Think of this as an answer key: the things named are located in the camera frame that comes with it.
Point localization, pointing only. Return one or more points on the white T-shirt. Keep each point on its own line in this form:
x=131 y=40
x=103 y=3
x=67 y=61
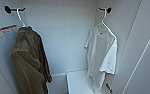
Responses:
x=101 y=56

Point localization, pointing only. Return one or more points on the white clothes hanger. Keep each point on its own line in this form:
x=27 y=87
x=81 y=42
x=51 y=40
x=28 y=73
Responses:
x=106 y=23
x=21 y=18

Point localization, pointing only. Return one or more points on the white wardrobe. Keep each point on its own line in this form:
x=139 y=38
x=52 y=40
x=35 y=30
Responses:
x=64 y=33

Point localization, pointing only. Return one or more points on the black wardrobe hook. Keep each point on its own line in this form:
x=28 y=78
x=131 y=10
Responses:
x=9 y=9
x=107 y=9

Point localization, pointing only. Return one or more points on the brown jacket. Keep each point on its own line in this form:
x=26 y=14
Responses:
x=27 y=63

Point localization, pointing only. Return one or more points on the orange and white sticker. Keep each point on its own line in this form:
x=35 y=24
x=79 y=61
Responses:
x=1 y=36

